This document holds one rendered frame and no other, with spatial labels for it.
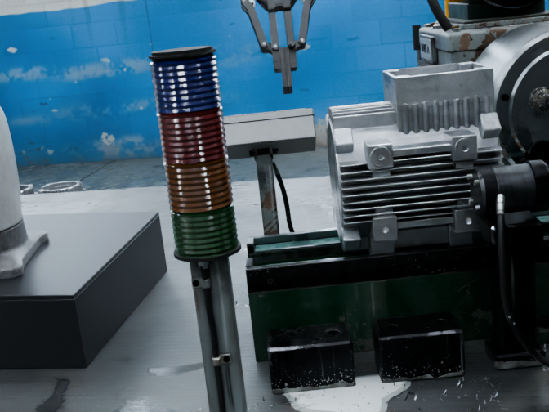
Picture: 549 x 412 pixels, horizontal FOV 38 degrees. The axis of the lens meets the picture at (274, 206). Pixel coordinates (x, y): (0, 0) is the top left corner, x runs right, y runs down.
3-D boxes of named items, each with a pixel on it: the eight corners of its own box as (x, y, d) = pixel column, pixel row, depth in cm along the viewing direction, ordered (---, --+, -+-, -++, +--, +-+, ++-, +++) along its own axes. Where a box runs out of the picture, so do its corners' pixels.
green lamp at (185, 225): (239, 238, 77) (234, 194, 76) (238, 257, 72) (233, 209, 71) (179, 244, 78) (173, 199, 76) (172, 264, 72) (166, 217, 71)
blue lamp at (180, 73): (224, 100, 74) (218, 52, 73) (220, 109, 68) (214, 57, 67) (160, 107, 74) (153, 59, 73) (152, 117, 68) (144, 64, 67)
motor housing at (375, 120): (469, 214, 115) (464, 83, 111) (509, 255, 97) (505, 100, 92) (333, 228, 115) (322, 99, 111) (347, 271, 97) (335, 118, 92)
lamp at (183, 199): (234, 194, 76) (229, 148, 75) (233, 209, 71) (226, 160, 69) (173, 199, 76) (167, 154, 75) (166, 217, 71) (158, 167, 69)
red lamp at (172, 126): (229, 148, 75) (224, 100, 74) (226, 160, 69) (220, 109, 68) (167, 154, 75) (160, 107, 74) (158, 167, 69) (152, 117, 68)
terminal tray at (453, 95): (473, 114, 107) (470, 60, 106) (496, 127, 97) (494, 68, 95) (385, 123, 107) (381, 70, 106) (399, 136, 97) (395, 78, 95)
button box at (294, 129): (315, 151, 129) (312, 121, 131) (316, 136, 122) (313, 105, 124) (212, 162, 129) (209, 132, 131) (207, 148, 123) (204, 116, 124)
